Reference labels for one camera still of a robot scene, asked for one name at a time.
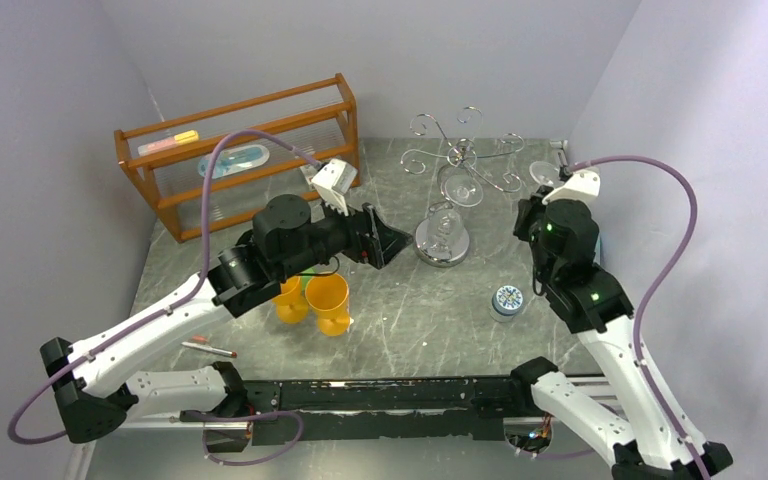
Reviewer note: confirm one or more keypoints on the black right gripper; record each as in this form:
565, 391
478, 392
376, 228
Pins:
526, 216

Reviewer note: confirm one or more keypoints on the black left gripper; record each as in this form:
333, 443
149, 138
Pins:
384, 241

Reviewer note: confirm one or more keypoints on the clear plastic wine glass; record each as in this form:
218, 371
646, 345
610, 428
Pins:
547, 177

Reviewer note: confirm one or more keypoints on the orange plastic goblet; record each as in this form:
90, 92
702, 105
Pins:
290, 305
328, 297

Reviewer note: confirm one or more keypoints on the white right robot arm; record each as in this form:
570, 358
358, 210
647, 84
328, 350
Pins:
651, 438

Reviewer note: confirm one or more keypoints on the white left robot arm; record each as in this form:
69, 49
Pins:
100, 382

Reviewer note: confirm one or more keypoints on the chrome wine glass rack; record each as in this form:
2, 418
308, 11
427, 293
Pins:
461, 156

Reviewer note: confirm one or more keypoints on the orange wooden shelf rack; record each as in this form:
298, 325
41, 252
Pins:
167, 161

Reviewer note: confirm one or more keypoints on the small blue-lidded jar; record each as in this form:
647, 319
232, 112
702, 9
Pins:
506, 303

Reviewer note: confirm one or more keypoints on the small white box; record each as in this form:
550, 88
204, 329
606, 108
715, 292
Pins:
308, 171

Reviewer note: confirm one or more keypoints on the red grey marker pen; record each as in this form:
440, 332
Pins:
201, 344

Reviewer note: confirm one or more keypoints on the yellow pink highlighter pen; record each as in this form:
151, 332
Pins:
169, 142

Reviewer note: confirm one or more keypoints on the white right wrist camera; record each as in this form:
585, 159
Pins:
583, 185

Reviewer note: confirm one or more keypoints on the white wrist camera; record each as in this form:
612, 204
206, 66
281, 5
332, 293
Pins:
332, 182
583, 185

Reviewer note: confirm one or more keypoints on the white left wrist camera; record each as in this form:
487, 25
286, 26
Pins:
332, 182

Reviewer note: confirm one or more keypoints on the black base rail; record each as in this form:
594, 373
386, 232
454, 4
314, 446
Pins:
421, 407

